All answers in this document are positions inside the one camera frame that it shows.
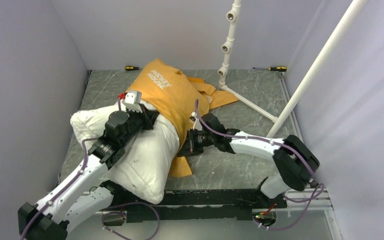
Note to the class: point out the yellow black screwdriver right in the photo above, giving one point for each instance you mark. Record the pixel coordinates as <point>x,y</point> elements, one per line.
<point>280,69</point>

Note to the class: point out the aluminium table edge rail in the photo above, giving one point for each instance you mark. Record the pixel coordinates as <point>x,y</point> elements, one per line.
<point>309,194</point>

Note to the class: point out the yellow pillowcase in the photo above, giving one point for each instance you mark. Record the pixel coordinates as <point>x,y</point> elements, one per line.
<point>174,94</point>

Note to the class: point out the yellow black screwdriver left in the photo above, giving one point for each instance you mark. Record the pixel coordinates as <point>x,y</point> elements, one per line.
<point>130,68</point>

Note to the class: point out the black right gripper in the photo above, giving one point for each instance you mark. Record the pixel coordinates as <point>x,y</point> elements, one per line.
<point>190,148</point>

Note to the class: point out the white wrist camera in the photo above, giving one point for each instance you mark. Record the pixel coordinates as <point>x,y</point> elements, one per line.
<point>131,102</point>
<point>194,120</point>

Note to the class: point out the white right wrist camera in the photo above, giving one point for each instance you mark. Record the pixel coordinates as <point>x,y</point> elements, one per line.
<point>194,120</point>

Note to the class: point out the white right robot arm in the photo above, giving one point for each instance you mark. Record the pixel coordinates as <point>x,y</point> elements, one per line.
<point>296,165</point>

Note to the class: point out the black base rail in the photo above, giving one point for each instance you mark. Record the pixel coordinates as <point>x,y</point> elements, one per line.
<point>238,204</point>

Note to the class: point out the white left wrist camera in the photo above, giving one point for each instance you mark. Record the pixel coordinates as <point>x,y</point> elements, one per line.
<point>131,102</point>

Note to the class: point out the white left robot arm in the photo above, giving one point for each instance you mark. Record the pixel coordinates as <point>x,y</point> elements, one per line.
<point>65,207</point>

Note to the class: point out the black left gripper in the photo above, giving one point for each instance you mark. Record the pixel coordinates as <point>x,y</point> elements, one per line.
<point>149,116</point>

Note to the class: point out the white pillow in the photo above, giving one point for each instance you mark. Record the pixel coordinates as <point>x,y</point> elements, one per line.
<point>144,168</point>

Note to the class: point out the yellow black screwdriver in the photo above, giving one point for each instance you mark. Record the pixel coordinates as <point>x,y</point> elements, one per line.
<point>280,69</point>
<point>130,68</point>

